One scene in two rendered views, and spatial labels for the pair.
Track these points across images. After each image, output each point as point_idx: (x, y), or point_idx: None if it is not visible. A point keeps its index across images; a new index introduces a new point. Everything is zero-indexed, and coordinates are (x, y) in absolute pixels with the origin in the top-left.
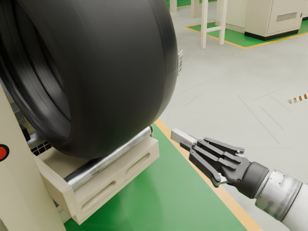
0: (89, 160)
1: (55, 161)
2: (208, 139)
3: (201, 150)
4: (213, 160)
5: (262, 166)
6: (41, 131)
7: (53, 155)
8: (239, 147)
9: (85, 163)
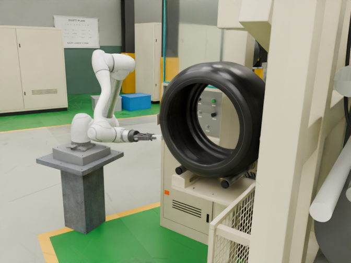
0: (215, 182)
1: (236, 181)
2: (147, 136)
3: (150, 134)
4: (147, 134)
5: (131, 131)
6: (231, 148)
7: (242, 184)
8: (136, 136)
9: (216, 180)
